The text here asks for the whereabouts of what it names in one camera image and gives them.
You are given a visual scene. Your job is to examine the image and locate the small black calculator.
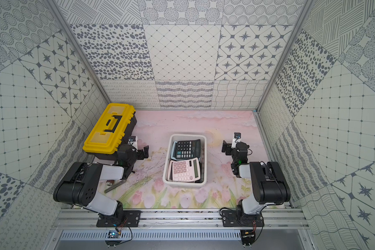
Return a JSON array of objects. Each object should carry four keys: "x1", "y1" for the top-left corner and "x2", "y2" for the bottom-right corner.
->
[{"x1": 171, "y1": 140, "x2": 202, "y2": 161}]

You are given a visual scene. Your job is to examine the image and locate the white plastic storage box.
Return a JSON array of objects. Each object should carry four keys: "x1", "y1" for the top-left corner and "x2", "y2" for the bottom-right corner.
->
[{"x1": 163, "y1": 134, "x2": 207, "y2": 188}]

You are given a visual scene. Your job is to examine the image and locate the pink calculator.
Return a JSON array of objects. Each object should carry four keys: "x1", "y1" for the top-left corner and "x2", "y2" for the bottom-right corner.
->
[{"x1": 168, "y1": 158, "x2": 201, "y2": 182}]

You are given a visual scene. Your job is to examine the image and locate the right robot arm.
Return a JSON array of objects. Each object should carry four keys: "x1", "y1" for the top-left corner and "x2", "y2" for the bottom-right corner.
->
[{"x1": 221, "y1": 139, "x2": 291, "y2": 217}]

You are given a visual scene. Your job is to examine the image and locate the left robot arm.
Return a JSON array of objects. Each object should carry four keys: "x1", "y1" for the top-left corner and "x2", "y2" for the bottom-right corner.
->
[{"x1": 53, "y1": 144, "x2": 150, "y2": 220}]

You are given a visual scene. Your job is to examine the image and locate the metal clamp tool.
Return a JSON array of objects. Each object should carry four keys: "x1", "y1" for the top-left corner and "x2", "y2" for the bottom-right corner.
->
[{"x1": 104, "y1": 179, "x2": 127, "y2": 193}]

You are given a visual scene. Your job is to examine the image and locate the yellow black toolbox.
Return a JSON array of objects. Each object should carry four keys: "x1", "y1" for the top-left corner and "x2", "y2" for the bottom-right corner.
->
[{"x1": 83, "y1": 103, "x2": 137, "y2": 160}]

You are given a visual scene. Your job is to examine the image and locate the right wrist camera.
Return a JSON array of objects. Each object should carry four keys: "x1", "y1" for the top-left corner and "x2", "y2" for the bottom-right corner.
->
[{"x1": 231, "y1": 132, "x2": 242, "y2": 149}]

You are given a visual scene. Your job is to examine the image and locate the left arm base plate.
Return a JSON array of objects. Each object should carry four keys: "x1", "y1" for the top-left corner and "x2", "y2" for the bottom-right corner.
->
[{"x1": 96, "y1": 210, "x2": 142, "y2": 228}]

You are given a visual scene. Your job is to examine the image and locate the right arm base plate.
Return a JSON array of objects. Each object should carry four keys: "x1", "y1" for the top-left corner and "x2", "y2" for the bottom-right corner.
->
[{"x1": 219, "y1": 209, "x2": 264, "y2": 228}]

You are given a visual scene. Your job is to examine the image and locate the aluminium rail frame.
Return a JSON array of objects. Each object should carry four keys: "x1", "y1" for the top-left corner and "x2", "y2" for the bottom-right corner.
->
[{"x1": 52, "y1": 208, "x2": 309, "y2": 241}]

